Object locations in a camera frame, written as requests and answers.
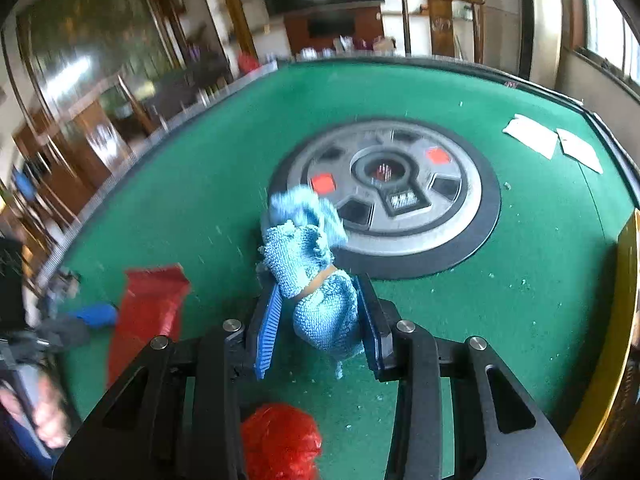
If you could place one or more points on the large flower painting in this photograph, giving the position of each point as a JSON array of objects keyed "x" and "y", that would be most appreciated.
[{"x": 90, "y": 35}]

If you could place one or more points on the wooden chair with round medallion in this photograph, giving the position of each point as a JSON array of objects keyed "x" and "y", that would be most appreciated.
[{"x": 95, "y": 150}]

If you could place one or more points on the window with metal bars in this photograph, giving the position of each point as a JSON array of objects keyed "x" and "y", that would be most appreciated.
[{"x": 605, "y": 20}]

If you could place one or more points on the white packet red print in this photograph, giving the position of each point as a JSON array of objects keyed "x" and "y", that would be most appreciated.
[{"x": 532, "y": 135}]

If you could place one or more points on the dark side table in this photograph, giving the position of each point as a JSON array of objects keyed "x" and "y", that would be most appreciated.
[{"x": 200, "y": 77}]

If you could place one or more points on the white floor air conditioner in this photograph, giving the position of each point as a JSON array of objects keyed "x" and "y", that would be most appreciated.
[{"x": 545, "y": 10}]

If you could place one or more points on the plain white packet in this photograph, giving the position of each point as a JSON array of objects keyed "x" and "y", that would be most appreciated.
[{"x": 580, "y": 149}]

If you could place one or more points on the blue microfibre cloth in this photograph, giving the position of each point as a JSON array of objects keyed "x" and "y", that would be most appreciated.
[{"x": 310, "y": 260}]

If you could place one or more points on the mahjong table centre panel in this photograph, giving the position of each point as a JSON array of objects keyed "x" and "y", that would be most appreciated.
[{"x": 425, "y": 200}]

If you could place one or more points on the person's left hand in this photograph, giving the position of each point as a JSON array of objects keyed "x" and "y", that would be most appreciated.
[{"x": 50, "y": 420}]

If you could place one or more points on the wooden television cabinet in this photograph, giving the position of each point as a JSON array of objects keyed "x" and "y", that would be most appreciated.
[{"x": 367, "y": 25}]

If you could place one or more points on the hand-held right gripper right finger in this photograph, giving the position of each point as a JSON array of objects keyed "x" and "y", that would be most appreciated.
[{"x": 372, "y": 330}]

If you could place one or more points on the wooden armchair with carved back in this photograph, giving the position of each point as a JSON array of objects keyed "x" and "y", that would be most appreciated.
[{"x": 442, "y": 25}]

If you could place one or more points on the crumpled red plastic bag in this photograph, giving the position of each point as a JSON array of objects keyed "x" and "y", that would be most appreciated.
[{"x": 248, "y": 63}]

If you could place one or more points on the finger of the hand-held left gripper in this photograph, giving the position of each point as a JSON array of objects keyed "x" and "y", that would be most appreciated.
[
  {"x": 65, "y": 332},
  {"x": 92, "y": 315}
]

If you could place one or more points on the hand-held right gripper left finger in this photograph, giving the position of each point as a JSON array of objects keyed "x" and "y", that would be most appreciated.
[{"x": 265, "y": 340}]

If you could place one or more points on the yellow cardboard box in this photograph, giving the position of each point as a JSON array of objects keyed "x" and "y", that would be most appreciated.
[{"x": 615, "y": 335}]

